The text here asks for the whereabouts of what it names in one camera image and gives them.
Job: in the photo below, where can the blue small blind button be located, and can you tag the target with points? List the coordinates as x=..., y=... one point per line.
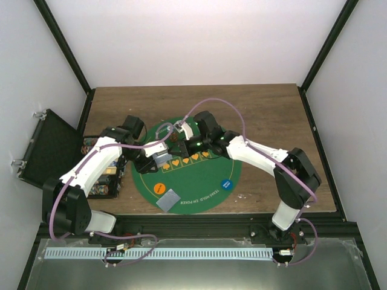
x=227, y=184

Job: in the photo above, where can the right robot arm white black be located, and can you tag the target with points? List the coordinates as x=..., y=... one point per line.
x=296, y=178

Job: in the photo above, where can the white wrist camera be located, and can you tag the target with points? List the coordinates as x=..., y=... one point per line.
x=182, y=127
x=155, y=147

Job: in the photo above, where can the stacked poker chips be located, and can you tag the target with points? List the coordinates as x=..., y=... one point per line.
x=173, y=137

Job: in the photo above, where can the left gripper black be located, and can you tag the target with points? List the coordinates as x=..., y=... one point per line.
x=143, y=168

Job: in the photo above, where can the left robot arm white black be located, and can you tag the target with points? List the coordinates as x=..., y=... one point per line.
x=65, y=200

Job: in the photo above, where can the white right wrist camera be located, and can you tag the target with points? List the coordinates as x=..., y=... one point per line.
x=182, y=127

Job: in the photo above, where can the blue patterned card deck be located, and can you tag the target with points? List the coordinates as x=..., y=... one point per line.
x=161, y=158

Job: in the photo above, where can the orange big blind button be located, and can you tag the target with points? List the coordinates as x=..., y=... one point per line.
x=159, y=188

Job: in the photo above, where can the light blue slotted strip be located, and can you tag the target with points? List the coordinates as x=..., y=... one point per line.
x=161, y=253

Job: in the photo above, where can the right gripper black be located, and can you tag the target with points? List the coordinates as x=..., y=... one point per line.
x=170, y=151

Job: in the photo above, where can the round green poker mat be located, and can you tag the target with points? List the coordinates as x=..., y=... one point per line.
x=196, y=179

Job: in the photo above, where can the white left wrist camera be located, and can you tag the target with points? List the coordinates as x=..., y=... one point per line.
x=155, y=147

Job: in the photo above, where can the black mounting rail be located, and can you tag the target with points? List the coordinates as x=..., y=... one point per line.
x=234, y=226

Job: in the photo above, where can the black poker chip case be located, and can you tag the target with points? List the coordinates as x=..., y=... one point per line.
x=108, y=183

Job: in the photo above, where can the dealt cards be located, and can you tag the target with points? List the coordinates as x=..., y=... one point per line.
x=168, y=200

